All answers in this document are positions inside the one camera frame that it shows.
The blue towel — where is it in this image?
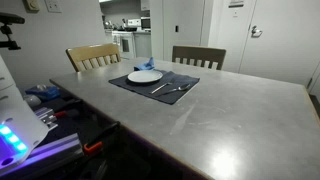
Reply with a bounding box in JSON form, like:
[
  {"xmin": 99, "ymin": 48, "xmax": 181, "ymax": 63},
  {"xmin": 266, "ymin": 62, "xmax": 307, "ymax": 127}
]
[{"xmin": 134, "ymin": 57, "xmax": 155, "ymax": 71}]

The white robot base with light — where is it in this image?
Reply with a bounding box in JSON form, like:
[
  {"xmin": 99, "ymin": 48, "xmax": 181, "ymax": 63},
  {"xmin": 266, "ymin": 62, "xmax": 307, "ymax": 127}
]
[{"xmin": 0, "ymin": 56, "xmax": 49, "ymax": 175}]

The dark blue placemat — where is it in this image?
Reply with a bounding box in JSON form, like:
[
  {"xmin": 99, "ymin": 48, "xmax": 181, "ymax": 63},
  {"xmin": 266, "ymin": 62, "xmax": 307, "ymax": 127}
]
[{"xmin": 110, "ymin": 70, "xmax": 200, "ymax": 105}]

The silver fork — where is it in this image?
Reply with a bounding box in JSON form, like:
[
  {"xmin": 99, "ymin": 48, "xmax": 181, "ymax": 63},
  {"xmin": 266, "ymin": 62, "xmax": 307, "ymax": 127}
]
[{"xmin": 150, "ymin": 82, "xmax": 173, "ymax": 94}]

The silver spoon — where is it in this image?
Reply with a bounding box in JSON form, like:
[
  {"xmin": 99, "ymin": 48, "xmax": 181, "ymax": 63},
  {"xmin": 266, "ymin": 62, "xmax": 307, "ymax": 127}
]
[{"xmin": 156, "ymin": 84, "xmax": 191, "ymax": 97}]

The white kitchen stove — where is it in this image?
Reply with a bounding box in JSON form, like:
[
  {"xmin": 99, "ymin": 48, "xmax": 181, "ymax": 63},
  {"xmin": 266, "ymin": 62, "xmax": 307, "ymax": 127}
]
[{"xmin": 112, "ymin": 19, "xmax": 137, "ymax": 59}]

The dark wooden chair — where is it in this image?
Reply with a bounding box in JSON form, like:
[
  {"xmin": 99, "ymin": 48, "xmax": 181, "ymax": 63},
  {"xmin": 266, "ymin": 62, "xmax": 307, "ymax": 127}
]
[{"xmin": 172, "ymin": 46, "xmax": 226, "ymax": 70}]

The white microwave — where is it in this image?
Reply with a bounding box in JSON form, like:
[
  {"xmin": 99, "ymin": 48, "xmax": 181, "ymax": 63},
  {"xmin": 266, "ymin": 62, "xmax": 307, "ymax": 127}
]
[{"xmin": 141, "ymin": 17, "xmax": 151, "ymax": 31}]

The light wooden chair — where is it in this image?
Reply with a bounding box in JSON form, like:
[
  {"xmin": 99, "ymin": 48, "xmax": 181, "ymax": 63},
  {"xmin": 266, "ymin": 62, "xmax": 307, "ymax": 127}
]
[{"xmin": 65, "ymin": 43, "xmax": 121, "ymax": 72}]

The orange black clamp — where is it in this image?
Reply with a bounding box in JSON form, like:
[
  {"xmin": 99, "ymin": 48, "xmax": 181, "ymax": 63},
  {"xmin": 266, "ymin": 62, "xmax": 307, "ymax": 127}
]
[{"xmin": 83, "ymin": 121, "xmax": 121, "ymax": 156}]

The blue box on shelf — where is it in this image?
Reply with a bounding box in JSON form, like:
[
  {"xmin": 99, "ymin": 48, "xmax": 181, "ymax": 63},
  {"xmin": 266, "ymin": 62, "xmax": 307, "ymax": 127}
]
[{"xmin": 25, "ymin": 85, "xmax": 60, "ymax": 101}]

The beige thermostat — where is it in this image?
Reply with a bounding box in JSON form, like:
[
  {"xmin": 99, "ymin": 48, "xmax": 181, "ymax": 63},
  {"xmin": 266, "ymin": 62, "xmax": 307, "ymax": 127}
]
[{"xmin": 23, "ymin": 0, "xmax": 40, "ymax": 13}]

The silver door handle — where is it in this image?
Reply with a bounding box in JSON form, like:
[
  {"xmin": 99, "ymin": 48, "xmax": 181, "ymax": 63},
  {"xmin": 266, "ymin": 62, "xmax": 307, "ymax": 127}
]
[{"xmin": 251, "ymin": 26, "xmax": 263, "ymax": 38}]

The black camera on mount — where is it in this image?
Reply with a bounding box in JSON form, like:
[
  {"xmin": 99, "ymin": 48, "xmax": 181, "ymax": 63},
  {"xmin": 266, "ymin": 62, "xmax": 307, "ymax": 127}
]
[{"xmin": 0, "ymin": 12, "xmax": 25, "ymax": 50}]

